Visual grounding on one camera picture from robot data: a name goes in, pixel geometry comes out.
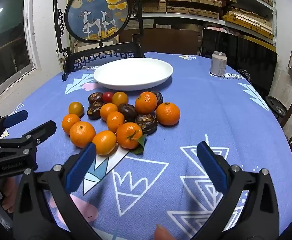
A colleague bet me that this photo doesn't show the large mandarin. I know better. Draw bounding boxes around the large mandarin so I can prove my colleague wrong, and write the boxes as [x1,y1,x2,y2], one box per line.
[69,121,96,148]
[135,91,158,114]
[156,102,181,126]

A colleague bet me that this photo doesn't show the light wooden frame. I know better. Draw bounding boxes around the light wooden frame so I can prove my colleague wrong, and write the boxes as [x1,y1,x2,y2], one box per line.
[70,39,87,55]

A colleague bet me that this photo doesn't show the pink patterned cloth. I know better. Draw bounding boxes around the pink patterned cloth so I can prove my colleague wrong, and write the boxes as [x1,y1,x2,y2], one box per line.
[205,25,239,35]

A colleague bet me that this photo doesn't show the person's left hand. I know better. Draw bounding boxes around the person's left hand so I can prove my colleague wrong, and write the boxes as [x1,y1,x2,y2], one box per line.
[1,177,18,213]

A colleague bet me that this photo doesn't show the brown board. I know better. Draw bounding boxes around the brown board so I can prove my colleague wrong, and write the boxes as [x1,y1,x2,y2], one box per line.
[118,27,202,54]

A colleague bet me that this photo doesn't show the round deer painting table screen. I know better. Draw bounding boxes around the round deer painting table screen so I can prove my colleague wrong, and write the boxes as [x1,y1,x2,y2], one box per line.
[53,0,145,82]

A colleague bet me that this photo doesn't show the mandarin with green leaf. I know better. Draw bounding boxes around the mandarin with green leaf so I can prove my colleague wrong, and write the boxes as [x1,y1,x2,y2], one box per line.
[116,122,148,155]

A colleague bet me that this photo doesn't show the black round disc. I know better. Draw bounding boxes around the black round disc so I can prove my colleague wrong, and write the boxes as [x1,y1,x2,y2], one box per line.
[265,95,288,117]

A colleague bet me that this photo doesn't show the small mandarin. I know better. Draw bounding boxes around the small mandarin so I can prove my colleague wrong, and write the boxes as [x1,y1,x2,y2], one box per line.
[62,114,81,135]
[92,130,117,156]
[100,103,118,121]
[106,111,125,133]

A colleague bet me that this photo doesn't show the red cherry tomato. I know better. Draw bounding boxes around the red cherry tomato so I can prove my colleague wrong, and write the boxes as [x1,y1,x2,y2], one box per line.
[102,92,115,104]

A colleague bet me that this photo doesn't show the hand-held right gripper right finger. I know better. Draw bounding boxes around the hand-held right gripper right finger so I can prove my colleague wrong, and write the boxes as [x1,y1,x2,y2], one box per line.
[191,141,280,240]

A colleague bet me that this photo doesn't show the white round plate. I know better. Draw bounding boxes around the white round plate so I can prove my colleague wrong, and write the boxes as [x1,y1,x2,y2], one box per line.
[93,58,174,91]

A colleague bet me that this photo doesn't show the dark brown water chestnut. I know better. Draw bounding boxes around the dark brown water chestnut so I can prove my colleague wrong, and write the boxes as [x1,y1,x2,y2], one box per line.
[118,104,138,122]
[87,102,105,120]
[88,92,103,104]
[151,91,164,107]
[135,114,158,134]

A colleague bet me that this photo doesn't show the person's right hand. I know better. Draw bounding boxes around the person's right hand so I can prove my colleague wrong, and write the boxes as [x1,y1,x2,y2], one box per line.
[154,224,176,240]

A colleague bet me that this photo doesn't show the grey drink can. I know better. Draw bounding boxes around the grey drink can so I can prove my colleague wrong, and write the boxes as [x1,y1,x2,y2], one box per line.
[210,51,228,76]

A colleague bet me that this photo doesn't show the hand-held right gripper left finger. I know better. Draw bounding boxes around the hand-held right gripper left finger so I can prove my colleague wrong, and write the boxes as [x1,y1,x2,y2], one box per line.
[12,142,98,240]

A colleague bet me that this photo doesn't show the yellow orange cherry tomato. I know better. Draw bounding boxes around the yellow orange cherry tomato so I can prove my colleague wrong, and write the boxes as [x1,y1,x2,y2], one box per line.
[112,91,129,107]
[68,101,84,117]

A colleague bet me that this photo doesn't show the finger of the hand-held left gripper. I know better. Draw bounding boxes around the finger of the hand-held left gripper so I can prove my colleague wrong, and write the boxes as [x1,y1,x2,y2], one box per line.
[0,110,28,136]
[0,120,57,159]

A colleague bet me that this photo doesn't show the white metal shelf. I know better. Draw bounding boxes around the white metal shelf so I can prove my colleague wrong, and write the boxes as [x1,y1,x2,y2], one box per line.
[126,0,278,48]

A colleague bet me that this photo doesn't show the black flat panel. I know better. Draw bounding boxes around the black flat panel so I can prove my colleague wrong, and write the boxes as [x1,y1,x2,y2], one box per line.
[201,28,278,98]

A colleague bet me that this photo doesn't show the white framed window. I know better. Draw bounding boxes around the white framed window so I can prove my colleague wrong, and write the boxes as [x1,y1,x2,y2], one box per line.
[0,0,40,105]

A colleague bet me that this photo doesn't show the stack of woven flat boxes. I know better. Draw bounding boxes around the stack of woven flat boxes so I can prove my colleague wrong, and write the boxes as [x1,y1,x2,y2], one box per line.
[142,0,276,46]

